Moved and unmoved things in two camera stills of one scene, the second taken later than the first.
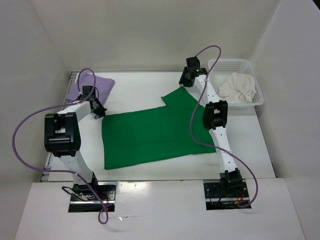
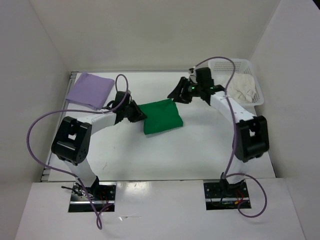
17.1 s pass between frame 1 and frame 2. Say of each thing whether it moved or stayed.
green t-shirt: moved
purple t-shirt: stayed
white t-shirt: stayed
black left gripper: moved
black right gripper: moved
